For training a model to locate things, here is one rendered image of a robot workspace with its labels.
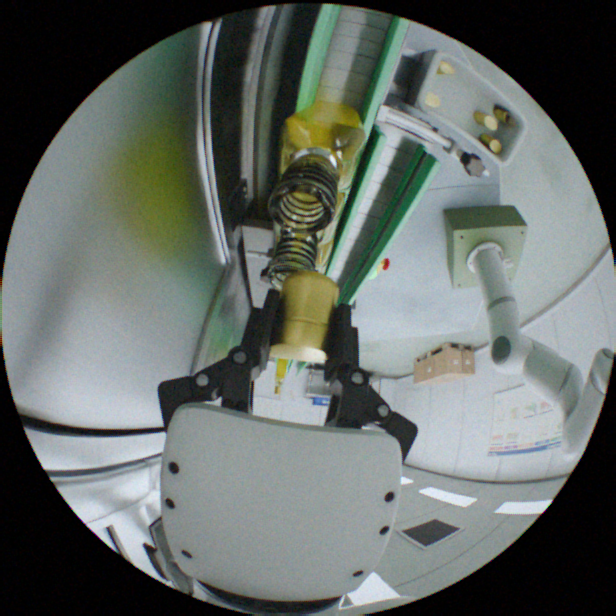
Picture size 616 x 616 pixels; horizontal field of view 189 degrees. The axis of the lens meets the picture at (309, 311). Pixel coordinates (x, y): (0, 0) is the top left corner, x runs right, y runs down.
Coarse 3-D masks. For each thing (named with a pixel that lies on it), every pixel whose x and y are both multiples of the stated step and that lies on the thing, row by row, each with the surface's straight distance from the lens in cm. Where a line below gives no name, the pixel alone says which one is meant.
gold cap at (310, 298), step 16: (304, 272) 12; (288, 288) 12; (304, 288) 12; (320, 288) 12; (336, 288) 13; (288, 304) 11; (304, 304) 11; (320, 304) 11; (288, 320) 11; (304, 320) 11; (320, 320) 11; (272, 336) 12; (288, 336) 11; (304, 336) 10; (320, 336) 11; (288, 352) 12; (304, 352) 11; (320, 352) 11
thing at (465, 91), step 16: (432, 64) 41; (464, 64) 44; (432, 80) 40; (448, 80) 49; (464, 80) 51; (480, 80) 46; (448, 96) 49; (464, 96) 51; (480, 96) 53; (496, 96) 50; (432, 112) 40; (448, 112) 49; (464, 112) 50; (512, 112) 53; (464, 128) 51; (480, 128) 53; (496, 128) 55; (512, 128) 53; (480, 144) 45; (512, 144) 51; (496, 160) 48
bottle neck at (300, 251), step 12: (288, 240) 14; (300, 240) 14; (312, 240) 15; (276, 252) 14; (288, 252) 13; (300, 252) 13; (312, 252) 14; (276, 264) 13; (288, 264) 13; (300, 264) 13; (312, 264) 14; (276, 276) 14; (276, 288) 15
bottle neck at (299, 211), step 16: (304, 160) 11; (320, 160) 11; (336, 160) 13; (288, 176) 9; (304, 176) 9; (320, 176) 10; (336, 176) 11; (272, 192) 9; (288, 192) 9; (304, 192) 9; (320, 192) 9; (336, 192) 10; (272, 208) 10; (288, 208) 11; (304, 208) 11; (320, 208) 11; (288, 224) 10; (304, 224) 10; (320, 224) 10
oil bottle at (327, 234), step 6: (342, 198) 17; (342, 204) 17; (336, 210) 16; (336, 216) 17; (336, 222) 17; (276, 228) 18; (282, 228) 17; (330, 228) 17; (276, 234) 19; (324, 234) 17; (330, 234) 18; (324, 240) 18; (330, 240) 19; (318, 246) 19
